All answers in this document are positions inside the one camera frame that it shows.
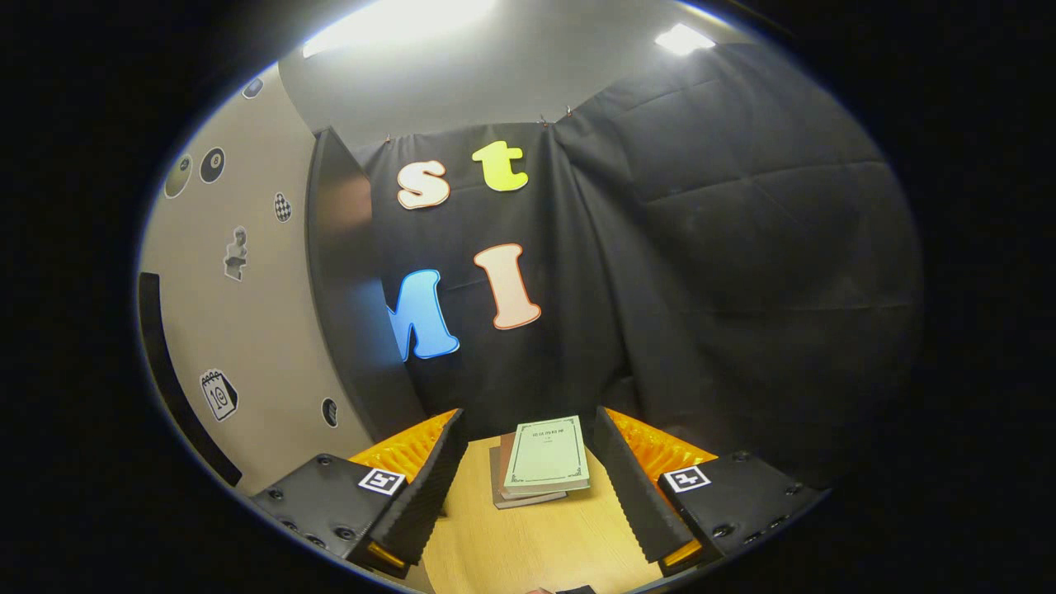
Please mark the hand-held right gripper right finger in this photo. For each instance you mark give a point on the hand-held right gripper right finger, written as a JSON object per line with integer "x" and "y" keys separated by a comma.
{"x": 635, "y": 503}

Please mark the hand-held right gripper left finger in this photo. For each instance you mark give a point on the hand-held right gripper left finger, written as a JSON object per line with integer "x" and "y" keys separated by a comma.
{"x": 421, "y": 503}

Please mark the grey cabinet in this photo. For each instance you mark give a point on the grey cabinet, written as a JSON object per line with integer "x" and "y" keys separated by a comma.
{"x": 355, "y": 313}

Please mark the beige cabinet door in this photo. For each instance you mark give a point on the beige cabinet door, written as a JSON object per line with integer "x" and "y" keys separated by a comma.
{"x": 247, "y": 330}

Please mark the grey book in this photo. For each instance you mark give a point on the grey book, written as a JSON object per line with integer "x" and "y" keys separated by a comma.
{"x": 494, "y": 483}

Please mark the brown book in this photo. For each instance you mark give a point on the brown book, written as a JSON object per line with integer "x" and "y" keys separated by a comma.
{"x": 506, "y": 466}

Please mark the green book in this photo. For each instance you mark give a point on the green book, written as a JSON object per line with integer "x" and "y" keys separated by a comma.
{"x": 544, "y": 454}

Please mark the black backdrop cloth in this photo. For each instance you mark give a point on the black backdrop cloth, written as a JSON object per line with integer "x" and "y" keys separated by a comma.
{"x": 742, "y": 289}

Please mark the small ceiling light panel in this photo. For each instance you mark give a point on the small ceiling light panel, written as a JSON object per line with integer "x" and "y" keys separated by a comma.
{"x": 683, "y": 39}

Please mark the large ceiling light panel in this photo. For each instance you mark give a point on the large ceiling light panel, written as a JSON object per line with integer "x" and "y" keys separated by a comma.
{"x": 396, "y": 21}

